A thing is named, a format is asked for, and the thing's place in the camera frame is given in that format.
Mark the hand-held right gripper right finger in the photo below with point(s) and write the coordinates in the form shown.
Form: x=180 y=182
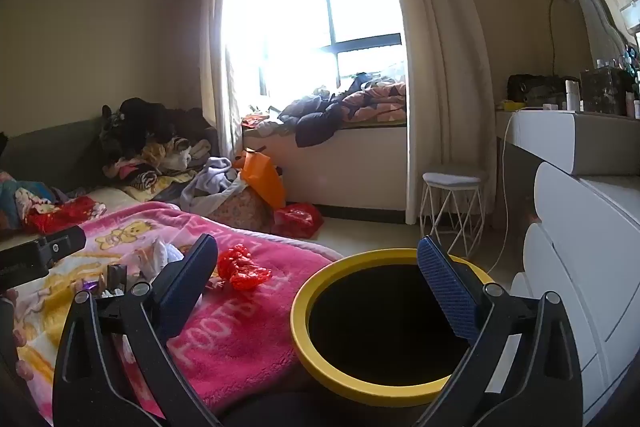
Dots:
x=447 y=287

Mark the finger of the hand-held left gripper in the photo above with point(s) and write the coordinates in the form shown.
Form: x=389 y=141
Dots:
x=60 y=244

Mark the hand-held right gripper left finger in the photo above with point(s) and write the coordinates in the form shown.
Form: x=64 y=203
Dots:
x=185 y=287

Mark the yellow-rimmed black trash bin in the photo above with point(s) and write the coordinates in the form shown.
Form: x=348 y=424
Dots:
x=299 y=322

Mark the red cloth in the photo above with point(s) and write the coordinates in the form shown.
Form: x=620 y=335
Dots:
x=65 y=214

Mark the white crumpled tissue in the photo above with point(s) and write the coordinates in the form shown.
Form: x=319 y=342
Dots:
x=162 y=254

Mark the colourful patterned cloth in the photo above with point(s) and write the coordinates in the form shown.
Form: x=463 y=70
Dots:
x=25 y=199

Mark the red crumpled plastic wrapper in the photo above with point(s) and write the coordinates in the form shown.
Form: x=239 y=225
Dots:
x=242 y=269

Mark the pink printed blanket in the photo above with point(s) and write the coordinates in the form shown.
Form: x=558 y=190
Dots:
x=260 y=332

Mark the grey headboard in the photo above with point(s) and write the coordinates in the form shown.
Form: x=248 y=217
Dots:
x=50 y=152

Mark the floral storage box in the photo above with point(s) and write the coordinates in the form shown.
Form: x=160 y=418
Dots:
x=245 y=212

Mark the lavender cloth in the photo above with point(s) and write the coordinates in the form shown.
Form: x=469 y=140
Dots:
x=210 y=177

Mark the pile of clothes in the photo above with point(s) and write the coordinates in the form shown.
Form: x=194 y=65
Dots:
x=150 y=169

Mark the orange bag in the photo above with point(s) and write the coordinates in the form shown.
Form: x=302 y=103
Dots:
x=265 y=184

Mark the red plastic bag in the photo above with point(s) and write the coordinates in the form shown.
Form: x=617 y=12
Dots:
x=297 y=219

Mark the black plush toy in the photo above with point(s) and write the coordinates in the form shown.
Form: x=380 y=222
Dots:
x=140 y=122

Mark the white dressing table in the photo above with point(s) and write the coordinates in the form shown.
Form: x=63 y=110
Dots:
x=590 y=247

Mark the white window seat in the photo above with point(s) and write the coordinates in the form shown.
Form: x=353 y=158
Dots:
x=350 y=167

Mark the white vanity desk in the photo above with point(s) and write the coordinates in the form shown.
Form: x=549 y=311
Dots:
x=560 y=137

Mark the yellow item on desk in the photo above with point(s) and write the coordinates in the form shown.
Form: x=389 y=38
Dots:
x=512 y=106

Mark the black bag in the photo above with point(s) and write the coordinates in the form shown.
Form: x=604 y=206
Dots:
x=535 y=91

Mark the white bottle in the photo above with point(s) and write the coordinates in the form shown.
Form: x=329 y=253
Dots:
x=572 y=94

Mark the wide cream curtain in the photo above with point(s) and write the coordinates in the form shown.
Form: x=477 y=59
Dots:
x=450 y=57

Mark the narrow cream curtain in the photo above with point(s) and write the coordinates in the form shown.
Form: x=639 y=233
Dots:
x=215 y=57

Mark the dark organiser box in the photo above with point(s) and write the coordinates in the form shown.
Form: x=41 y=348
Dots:
x=605 y=89

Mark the vanity mirror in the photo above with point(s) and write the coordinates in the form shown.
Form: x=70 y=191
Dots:
x=595 y=27

